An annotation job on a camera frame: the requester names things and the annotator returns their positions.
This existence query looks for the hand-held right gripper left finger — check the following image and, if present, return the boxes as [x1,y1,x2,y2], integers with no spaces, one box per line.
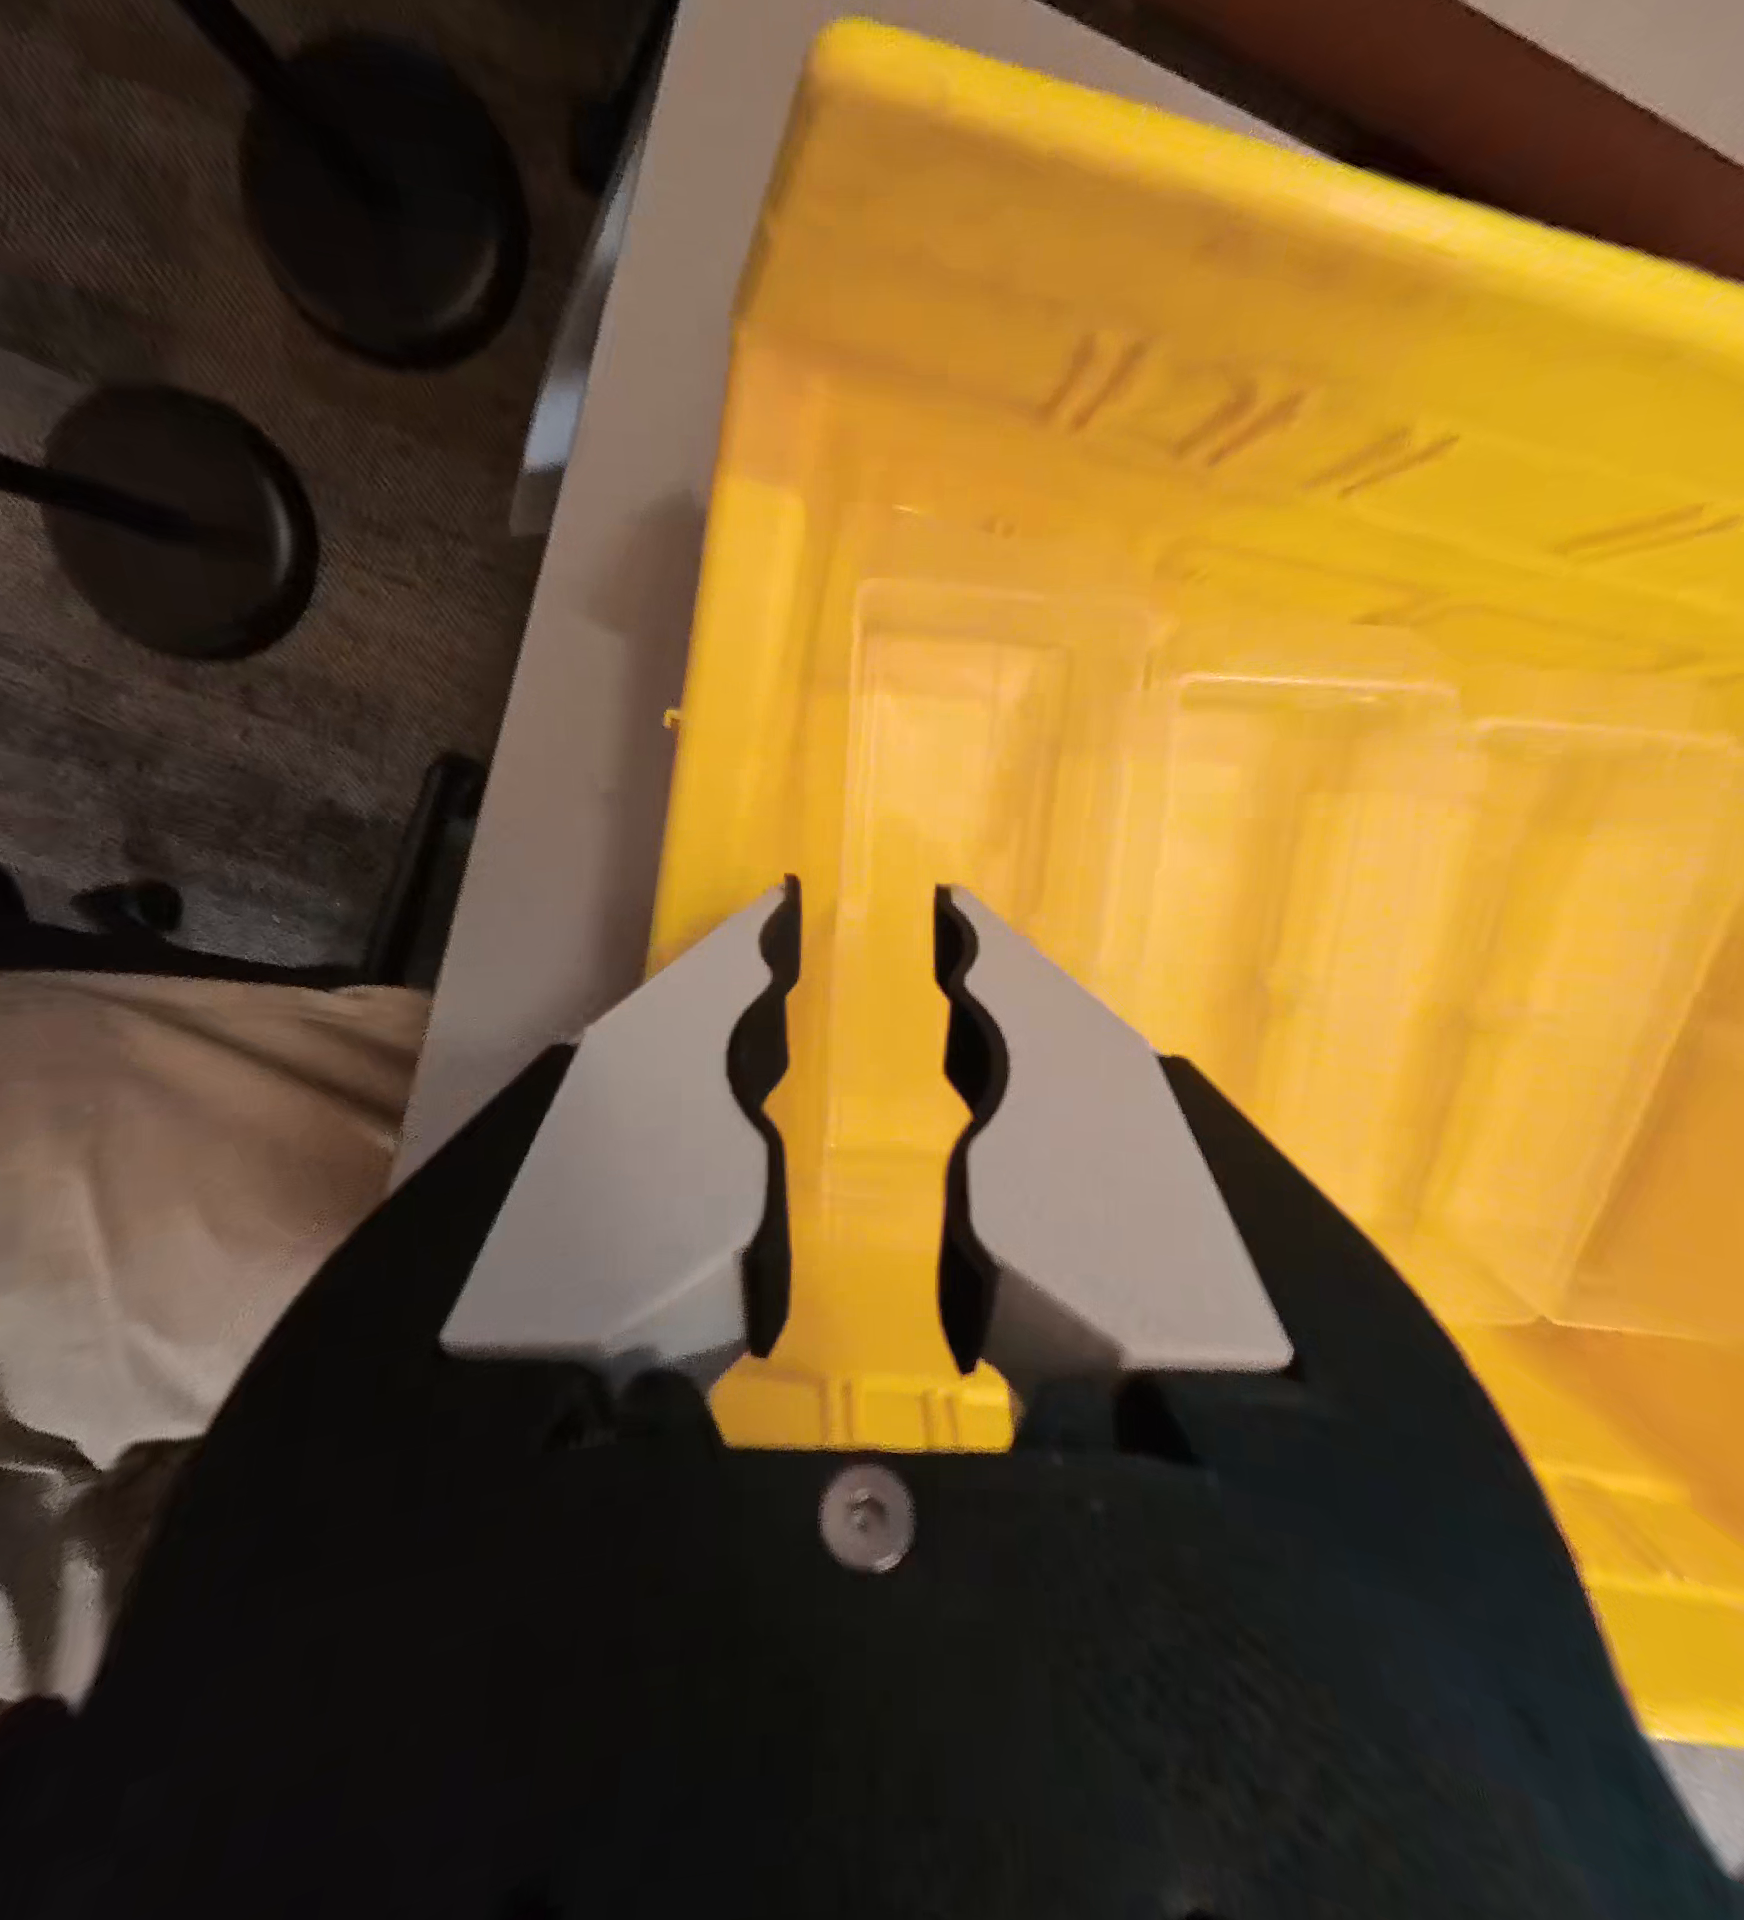
[437,875,809,1369]

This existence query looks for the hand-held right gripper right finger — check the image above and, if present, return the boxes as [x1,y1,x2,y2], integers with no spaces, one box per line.
[933,883,1298,1387]

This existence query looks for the yellow storage bin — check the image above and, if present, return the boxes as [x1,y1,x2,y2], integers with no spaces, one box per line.
[645,15,1744,1759]

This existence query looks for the grey desk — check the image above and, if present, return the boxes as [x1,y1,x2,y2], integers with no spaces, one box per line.
[390,0,1744,1920]

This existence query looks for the black office chair base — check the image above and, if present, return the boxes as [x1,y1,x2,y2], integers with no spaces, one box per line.
[0,750,490,993]

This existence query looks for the person's beige trousers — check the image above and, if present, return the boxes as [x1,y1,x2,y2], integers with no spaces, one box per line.
[0,967,434,1711]

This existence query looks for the black stand with round base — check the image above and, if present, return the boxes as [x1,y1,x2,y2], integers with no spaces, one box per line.
[0,385,321,666]
[175,0,532,371]

